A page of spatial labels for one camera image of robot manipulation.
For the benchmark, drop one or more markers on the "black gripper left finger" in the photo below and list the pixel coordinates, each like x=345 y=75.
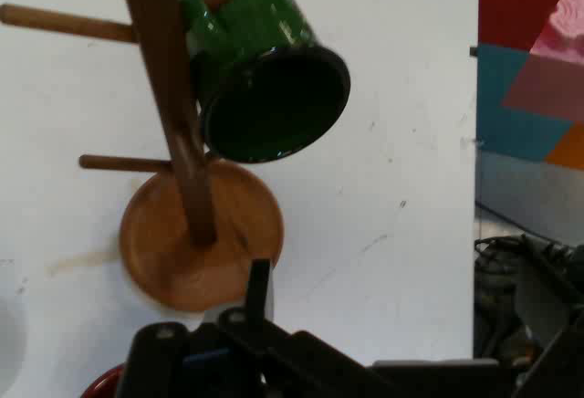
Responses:
x=214 y=361

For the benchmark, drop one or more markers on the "red foam block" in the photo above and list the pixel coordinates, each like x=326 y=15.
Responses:
x=511 y=1

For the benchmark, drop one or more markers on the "small black table edge clip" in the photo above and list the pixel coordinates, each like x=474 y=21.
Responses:
x=473 y=51

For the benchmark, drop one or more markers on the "red bowl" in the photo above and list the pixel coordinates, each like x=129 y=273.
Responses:
x=107 y=382

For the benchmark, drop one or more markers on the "wooden mug tree stand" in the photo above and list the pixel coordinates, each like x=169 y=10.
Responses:
x=157 y=60

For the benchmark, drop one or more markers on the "pink foam block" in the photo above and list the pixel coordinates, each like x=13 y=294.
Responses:
x=563 y=33

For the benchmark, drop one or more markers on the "green enamel mug black rim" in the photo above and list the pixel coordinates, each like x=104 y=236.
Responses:
x=260 y=28

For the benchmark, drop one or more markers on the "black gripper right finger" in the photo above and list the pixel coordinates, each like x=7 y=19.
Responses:
x=561 y=366

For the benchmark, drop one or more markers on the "teal pink orange panel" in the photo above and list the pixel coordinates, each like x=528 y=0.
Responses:
x=511 y=110

